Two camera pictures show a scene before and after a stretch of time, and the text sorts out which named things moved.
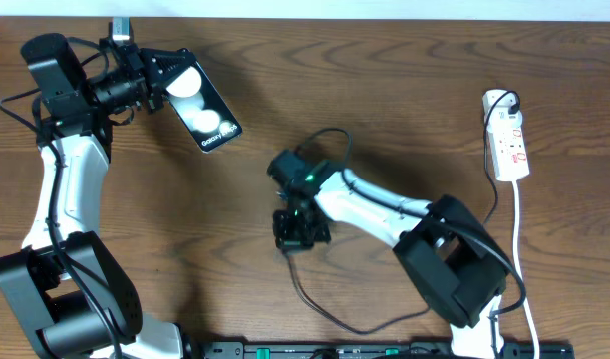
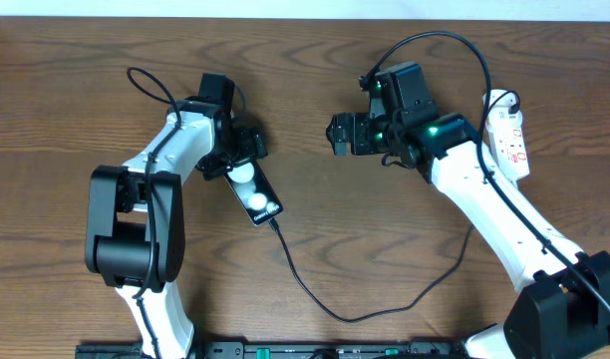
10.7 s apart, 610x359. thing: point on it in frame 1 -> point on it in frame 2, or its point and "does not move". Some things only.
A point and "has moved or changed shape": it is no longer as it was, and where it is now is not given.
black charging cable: x=334 y=323 -> x=379 y=316
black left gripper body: x=129 y=86 -> x=242 y=146
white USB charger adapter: x=500 y=112 does not move
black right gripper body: x=296 y=230 -> x=369 y=137
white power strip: x=502 y=115 does not move
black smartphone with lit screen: x=207 y=117 has moved or changed shape
